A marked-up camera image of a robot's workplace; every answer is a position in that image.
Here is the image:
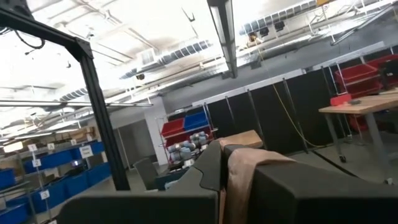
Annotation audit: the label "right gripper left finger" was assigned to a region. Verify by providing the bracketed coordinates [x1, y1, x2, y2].
[57, 139, 222, 224]

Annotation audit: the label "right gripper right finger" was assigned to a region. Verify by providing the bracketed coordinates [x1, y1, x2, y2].
[223, 144, 398, 224]

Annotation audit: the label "brown paper bag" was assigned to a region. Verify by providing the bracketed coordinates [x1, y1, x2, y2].
[217, 146, 296, 224]

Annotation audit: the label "red and blue bin shelf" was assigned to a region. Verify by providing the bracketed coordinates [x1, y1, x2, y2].
[158, 110, 217, 166]

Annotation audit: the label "cardboard boxes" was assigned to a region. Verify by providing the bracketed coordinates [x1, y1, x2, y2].
[55, 126, 97, 142]

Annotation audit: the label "blue bin shelving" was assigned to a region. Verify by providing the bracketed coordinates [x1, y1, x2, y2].
[0, 141, 113, 224]

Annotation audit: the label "small wooden background table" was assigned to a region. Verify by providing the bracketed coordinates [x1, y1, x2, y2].
[217, 129, 264, 149]

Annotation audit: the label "small red bin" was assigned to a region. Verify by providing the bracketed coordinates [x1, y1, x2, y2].
[330, 93, 352, 106]

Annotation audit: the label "wooden workbench on casters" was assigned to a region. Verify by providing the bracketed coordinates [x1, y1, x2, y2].
[318, 91, 398, 184]

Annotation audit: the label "black aluminium table frame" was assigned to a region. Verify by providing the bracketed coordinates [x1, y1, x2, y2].
[0, 6, 131, 191]

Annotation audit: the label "yellow cable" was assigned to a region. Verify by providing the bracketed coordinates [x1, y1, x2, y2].
[257, 52, 326, 149]

